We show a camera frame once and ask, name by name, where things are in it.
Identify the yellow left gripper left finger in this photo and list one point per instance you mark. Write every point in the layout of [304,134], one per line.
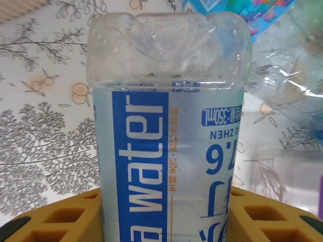
[88,227]

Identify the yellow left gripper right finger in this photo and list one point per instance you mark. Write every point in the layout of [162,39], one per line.
[238,227]

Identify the clear soda water bottle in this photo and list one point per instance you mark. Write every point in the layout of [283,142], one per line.
[141,151]

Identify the clear bottle colourful label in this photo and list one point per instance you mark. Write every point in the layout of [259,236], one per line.
[265,15]

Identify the floral patterned tablecloth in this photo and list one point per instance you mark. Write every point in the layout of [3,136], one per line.
[38,138]

